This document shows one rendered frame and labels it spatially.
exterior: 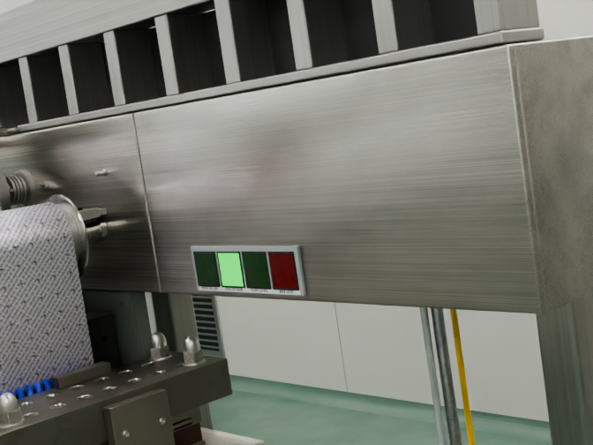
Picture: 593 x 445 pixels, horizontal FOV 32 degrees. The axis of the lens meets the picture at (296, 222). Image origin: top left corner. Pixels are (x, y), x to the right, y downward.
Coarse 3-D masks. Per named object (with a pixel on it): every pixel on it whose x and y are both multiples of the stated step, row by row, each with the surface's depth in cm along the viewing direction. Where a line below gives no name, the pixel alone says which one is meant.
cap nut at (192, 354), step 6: (192, 336) 164; (186, 342) 163; (192, 342) 163; (198, 342) 164; (186, 348) 163; (192, 348) 163; (198, 348) 164; (186, 354) 163; (192, 354) 163; (198, 354) 163; (186, 360) 163; (192, 360) 163; (198, 360) 163; (204, 360) 164
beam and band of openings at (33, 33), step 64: (64, 0) 176; (128, 0) 162; (192, 0) 150; (256, 0) 148; (320, 0) 136; (384, 0) 123; (448, 0) 125; (512, 0) 113; (0, 64) 199; (64, 64) 180; (128, 64) 169; (192, 64) 159; (256, 64) 148; (320, 64) 136; (384, 64) 125
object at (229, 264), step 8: (224, 256) 153; (232, 256) 152; (224, 264) 154; (232, 264) 152; (224, 272) 154; (232, 272) 153; (240, 272) 151; (224, 280) 154; (232, 280) 153; (240, 280) 152
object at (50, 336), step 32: (32, 288) 164; (64, 288) 168; (0, 320) 160; (32, 320) 164; (64, 320) 168; (0, 352) 160; (32, 352) 164; (64, 352) 167; (0, 384) 160; (32, 384) 164
